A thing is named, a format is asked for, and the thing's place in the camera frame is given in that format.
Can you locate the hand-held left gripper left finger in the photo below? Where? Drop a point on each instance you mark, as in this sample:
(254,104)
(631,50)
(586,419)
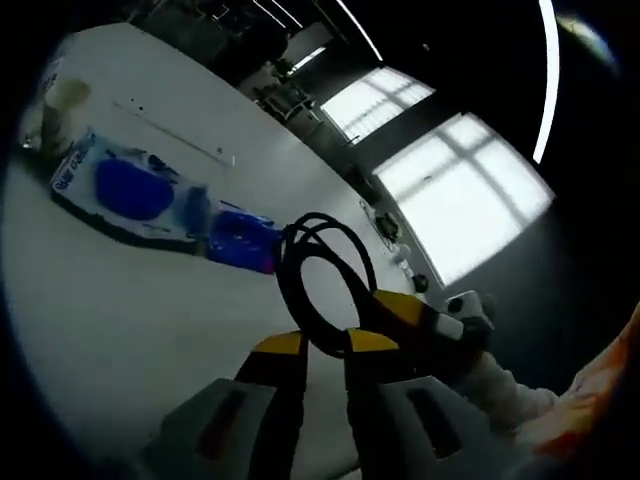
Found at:
(260,400)

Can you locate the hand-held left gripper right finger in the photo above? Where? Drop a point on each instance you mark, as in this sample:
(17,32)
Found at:
(390,425)

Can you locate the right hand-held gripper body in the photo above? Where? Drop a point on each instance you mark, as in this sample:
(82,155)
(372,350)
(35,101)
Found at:
(465,305)

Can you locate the blue floral refill pouch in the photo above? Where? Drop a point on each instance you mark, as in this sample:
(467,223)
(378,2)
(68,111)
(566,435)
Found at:
(240,240)

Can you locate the wet wipes pack blue lid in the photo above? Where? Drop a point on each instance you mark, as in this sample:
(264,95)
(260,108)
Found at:
(130,190)

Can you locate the bright window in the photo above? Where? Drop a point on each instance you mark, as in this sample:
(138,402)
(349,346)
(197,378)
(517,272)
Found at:
(380,100)
(465,200)

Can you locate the white shirt with orange print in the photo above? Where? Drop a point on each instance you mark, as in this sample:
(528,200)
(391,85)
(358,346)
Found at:
(590,400)

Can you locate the white table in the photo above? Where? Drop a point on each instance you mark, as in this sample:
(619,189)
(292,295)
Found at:
(125,310)

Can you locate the dark metal rack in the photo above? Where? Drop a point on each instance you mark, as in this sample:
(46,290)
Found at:
(295,100)

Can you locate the long curved ceiling light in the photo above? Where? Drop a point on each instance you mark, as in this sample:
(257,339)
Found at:
(549,85)

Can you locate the white flat strip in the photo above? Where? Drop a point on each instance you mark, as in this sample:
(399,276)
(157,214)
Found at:
(175,131)

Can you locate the ceiling light strip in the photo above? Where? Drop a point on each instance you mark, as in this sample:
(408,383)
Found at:
(357,25)

